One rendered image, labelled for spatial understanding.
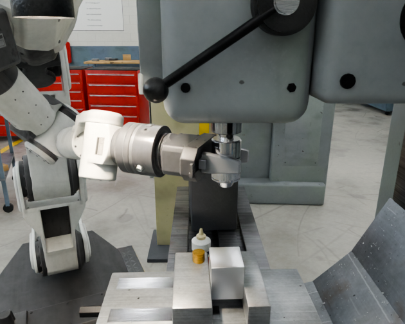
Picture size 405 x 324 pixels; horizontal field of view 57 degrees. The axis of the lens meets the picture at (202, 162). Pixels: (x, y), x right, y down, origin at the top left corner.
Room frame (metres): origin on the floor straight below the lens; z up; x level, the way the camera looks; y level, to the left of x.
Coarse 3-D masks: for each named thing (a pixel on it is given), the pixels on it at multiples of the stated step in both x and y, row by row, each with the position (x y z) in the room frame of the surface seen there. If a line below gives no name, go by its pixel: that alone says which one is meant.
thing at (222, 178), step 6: (216, 150) 0.54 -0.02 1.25; (222, 150) 0.54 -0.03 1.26; (228, 150) 0.54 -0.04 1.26; (234, 150) 0.54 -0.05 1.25; (240, 150) 0.55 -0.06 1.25; (228, 156) 0.54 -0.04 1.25; (234, 156) 0.54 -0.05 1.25; (240, 156) 0.56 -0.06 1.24; (216, 174) 0.54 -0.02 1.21; (222, 174) 0.54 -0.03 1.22; (228, 174) 0.54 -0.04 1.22; (234, 174) 0.54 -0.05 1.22; (216, 180) 0.54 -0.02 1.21; (222, 180) 0.54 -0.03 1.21; (228, 180) 0.54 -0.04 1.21; (234, 180) 0.54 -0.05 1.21
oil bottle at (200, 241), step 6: (198, 234) 0.68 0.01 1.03; (204, 234) 0.68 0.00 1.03; (192, 240) 0.68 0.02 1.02; (198, 240) 0.67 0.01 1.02; (204, 240) 0.67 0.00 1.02; (210, 240) 0.68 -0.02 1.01; (192, 246) 0.67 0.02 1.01; (198, 246) 0.66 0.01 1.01; (204, 246) 0.66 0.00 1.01; (210, 246) 0.68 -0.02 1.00
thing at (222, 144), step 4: (216, 136) 0.57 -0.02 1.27; (236, 136) 0.57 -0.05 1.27; (212, 140) 0.55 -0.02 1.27; (216, 140) 0.55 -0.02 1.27; (220, 140) 0.55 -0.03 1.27; (224, 140) 0.55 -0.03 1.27; (228, 140) 0.55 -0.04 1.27; (232, 140) 0.55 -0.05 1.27; (236, 140) 0.55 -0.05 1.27; (240, 140) 0.55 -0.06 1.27; (212, 144) 0.55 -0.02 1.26; (216, 144) 0.54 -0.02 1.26; (220, 144) 0.54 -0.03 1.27; (224, 144) 0.54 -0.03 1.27; (228, 144) 0.54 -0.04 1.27; (232, 144) 0.54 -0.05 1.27; (236, 144) 0.54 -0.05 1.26; (240, 144) 0.55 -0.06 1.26
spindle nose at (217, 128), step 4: (212, 124) 0.55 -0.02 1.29; (216, 124) 0.54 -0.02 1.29; (220, 124) 0.54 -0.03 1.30; (224, 124) 0.54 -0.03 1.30; (236, 124) 0.54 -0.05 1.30; (240, 124) 0.55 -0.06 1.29; (212, 128) 0.55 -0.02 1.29; (216, 128) 0.54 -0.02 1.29; (220, 128) 0.54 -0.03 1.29; (224, 128) 0.54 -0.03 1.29; (236, 128) 0.54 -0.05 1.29; (240, 128) 0.55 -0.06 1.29; (216, 132) 0.54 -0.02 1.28; (220, 132) 0.54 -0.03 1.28; (224, 132) 0.54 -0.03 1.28; (236, 132) 0.54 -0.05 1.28; (240, 132) 0.55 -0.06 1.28
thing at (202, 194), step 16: (208, 176) 0.87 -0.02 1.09; (192, 192) 0.86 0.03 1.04; (208, 192) 0.87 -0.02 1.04; (224, 192) 0.87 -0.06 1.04; (192, 208) 0.86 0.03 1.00; (208, 208) 0.87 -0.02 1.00; (224, 208) 0.87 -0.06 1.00; (192, 224) 0.86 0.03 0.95; (208, 224) 0.87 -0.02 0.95; (224, 224) 0.87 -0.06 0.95
